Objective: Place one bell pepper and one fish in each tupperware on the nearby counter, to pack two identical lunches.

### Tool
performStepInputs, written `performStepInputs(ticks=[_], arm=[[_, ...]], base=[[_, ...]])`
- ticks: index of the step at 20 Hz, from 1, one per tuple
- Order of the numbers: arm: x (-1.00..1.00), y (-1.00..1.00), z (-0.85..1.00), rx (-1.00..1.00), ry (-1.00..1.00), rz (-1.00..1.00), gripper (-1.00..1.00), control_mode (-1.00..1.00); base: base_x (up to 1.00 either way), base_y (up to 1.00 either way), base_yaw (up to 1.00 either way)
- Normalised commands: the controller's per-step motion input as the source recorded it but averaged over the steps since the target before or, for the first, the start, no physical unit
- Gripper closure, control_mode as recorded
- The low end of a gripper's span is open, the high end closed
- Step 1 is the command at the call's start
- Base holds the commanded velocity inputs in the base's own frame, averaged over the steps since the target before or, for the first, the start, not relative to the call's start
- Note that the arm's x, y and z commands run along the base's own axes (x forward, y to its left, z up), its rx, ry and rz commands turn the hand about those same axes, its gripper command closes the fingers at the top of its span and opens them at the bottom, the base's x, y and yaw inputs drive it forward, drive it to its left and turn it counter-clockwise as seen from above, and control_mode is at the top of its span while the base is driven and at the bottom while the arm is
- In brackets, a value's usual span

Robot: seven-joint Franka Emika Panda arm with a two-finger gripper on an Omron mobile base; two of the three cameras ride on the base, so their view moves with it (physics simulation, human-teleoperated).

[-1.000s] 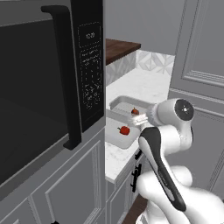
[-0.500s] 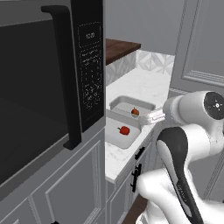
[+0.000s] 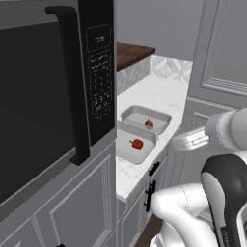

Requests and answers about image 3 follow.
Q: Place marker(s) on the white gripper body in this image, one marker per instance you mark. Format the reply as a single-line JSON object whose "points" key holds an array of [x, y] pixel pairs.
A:
{"points": [[185, 140]]}

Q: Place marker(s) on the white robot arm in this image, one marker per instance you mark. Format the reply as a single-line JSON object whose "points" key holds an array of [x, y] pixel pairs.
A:
{"points": [[180, 209]]}

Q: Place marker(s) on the grey tupperware container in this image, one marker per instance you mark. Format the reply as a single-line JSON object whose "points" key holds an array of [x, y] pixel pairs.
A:
{"points": [[128, 152], [159, 116]]}

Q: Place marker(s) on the red bell pepper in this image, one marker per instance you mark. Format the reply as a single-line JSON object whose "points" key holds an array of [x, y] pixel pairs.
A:
{"points": [[138, 144], [149, 123]]}

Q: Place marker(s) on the grey drawer front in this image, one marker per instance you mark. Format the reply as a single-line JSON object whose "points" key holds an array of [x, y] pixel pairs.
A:
{"points": [[162, 175]]}

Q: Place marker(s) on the dark wooden shelf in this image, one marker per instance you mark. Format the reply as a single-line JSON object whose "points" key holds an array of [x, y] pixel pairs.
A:
{"points": [[130, 53]]}

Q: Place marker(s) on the grey cupboard below microwave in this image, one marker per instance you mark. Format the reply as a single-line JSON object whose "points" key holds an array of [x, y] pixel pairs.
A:
{"points": [[74, 199]]}

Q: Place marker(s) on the black microwave oven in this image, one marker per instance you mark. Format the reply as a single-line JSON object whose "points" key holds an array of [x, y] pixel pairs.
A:
{"points": [[35, 96]]}

